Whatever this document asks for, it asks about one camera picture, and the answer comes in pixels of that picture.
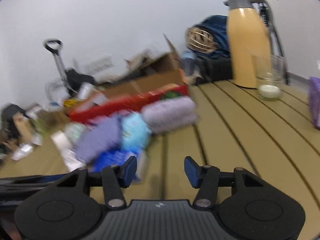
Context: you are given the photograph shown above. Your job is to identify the yellow thermos jug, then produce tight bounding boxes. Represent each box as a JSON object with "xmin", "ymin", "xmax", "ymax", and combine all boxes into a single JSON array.
[{"xmin": 226, "ymin": 0, "xmax": 271, "ymax": 89}]

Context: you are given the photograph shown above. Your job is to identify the black bag on floor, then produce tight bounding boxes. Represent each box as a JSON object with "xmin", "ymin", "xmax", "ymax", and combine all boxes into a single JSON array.
[{"xmin": 196, "ymin": 56, "xmax": 233, "ymax": 84}]

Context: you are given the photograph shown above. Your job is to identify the purple tissue box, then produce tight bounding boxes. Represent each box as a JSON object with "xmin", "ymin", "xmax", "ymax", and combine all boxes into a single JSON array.
[{"xmin": 308, "ymin": 77, "xmax": 320, "ymax": 129}]

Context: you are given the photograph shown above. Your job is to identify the red cardboard box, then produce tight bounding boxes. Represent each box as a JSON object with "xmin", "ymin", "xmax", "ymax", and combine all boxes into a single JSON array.
[{"xmin": 67, "ymin": 69, "xmax": 188, "ymax": 123}]

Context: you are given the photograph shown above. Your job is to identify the iridescent mesh scrubber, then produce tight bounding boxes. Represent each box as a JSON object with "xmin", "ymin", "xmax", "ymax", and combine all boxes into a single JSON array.
[{"xmin": 64, "ymin": 122, "xmax": 87, "ymax": 144}]

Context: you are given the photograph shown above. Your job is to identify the black grey backpack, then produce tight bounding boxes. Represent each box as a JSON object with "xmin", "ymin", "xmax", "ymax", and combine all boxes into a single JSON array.
[{"xmin": 1, "ymin": 104, "xmax": 25, "ymax": 139}]

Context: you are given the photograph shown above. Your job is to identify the open cardboard box behind table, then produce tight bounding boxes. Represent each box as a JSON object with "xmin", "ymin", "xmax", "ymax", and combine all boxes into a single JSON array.
[{"xmin": 99, "ymin": 34, "xmax": 181, "ymax": 88}]

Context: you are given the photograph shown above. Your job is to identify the wooden block box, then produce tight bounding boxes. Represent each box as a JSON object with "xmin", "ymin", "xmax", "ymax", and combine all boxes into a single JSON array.
[{"xmin": 13, "ymin": 112, "xmax": 35, "ymax": 143}]

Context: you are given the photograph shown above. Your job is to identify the glass candle jar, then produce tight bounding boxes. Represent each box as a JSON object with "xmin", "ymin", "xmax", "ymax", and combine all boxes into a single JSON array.
[{"xmin": 252, "ymin": 55, "xmax": 285, "ymax": 101}]

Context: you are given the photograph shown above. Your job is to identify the woven rattan ball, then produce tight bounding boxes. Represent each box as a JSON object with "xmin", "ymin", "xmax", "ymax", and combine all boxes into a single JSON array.
[{"xmin": 185, "ymin": 27, "xmax": 217, "ymax": 54}]

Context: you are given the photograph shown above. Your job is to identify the wall power outlet strip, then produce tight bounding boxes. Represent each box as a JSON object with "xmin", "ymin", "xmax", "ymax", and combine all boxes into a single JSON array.
[{"xmin": 84, "ymin": 56, "xmax": 113, "ymax": 75}]

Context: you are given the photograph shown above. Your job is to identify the blue tissue pack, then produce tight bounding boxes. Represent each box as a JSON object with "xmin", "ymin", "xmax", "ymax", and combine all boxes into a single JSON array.
[{"xmin": 90, "ymin": 148, "xmax": 144, "ymax": 182}]

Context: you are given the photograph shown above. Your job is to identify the purple knitted cloth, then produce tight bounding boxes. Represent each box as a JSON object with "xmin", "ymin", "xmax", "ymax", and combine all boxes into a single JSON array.
[{"xmin": 74, "ymin": 116, "xmax": 122, "ymax": 164}]

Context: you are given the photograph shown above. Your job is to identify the white bottle in box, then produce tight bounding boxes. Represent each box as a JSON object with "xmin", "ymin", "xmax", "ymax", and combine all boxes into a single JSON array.
[{"xmin": 77, "ymin": 82, "xmax": 94, "ymax": 100}]

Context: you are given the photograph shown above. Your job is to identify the lilac fluffy towel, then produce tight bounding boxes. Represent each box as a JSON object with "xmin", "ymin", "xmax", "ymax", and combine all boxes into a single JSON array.
[{"xmin": 141, "ymin": 96, "xmax": 198, "ymax": 134}]

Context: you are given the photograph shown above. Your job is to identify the black trolley bag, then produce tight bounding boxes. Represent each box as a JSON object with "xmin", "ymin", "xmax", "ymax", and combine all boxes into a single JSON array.
[{"xmin": 66, "ymin": 68, "xmax": 97, "ymax": 92}]

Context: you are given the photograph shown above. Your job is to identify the black camera tripod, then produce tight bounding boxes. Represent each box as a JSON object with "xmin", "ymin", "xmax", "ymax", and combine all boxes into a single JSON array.
[{"xmin": 258, "ymin": 0, "xmax": 290, "ymax": 85}]

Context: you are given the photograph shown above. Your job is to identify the paper leaflets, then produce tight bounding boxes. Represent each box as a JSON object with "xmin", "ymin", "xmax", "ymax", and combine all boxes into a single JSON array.
[{"xmin": 11, "ymin": 144, "xmax": 33, "ymax": 161}]

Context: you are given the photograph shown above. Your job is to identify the light blue plush toy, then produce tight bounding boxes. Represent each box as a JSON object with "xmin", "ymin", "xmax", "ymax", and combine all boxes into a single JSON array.
[{"xmin": 121, "ymin": 112, "xmax": 152, "ymax": 151}]

